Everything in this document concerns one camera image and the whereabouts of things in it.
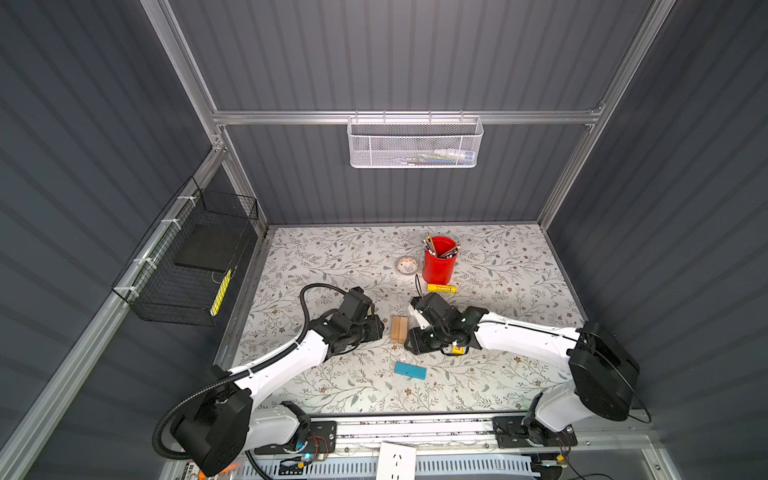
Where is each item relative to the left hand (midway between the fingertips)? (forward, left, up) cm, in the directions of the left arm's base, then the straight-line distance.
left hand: (381, 327), depth 84 cm
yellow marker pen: (+16, -20, -6) cm, 26 cm away
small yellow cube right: (-13, -17, +12) cm, 24 cm away
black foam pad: (+16, +44, +20) cm, 50 cm away
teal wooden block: (-10, -8, -8) cm, 15 cm away
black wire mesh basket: (+8, +48, +20) cm, 53 cm away
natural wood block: (+2, -5, -6) cm, 8 cm away
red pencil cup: (+22, -21, -4) cm, 31 cm away
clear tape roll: (+28, -10, -7) cm, 30 cm away
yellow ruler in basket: (-1, +37, +19) cm, 42 cm away
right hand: (-6, -8, -2) cm, 10 cm away
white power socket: (-32, -2, -4) cm, 32 cm away
